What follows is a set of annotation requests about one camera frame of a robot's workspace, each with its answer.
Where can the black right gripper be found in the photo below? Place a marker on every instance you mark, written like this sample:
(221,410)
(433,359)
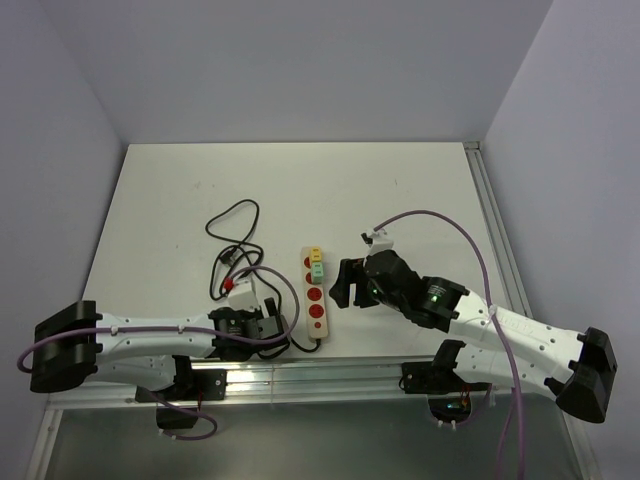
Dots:
(351,271)

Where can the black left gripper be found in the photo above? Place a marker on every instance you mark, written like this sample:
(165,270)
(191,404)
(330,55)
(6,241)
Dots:
(254,313)

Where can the beige power strip red sockets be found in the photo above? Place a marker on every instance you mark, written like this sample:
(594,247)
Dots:
(315,310)

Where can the green plug adapter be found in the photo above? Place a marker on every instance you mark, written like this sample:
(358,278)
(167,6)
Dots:
(317,272)

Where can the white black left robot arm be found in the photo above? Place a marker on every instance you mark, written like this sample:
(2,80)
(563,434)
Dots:
(79,344)

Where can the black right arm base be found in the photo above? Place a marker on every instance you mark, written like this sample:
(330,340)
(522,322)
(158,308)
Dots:
(452,402)

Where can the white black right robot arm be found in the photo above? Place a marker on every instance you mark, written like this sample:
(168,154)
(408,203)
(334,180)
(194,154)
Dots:
(485,345)

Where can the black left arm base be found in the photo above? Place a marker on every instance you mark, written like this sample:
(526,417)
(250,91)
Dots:
(177,405)

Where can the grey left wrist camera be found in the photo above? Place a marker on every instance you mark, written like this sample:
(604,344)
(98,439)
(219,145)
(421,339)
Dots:
(240,294)

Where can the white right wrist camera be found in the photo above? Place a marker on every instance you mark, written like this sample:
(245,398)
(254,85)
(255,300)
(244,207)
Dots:
(377,240)

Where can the aluminium rail frame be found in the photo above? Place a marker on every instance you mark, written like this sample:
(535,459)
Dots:
(339,415)

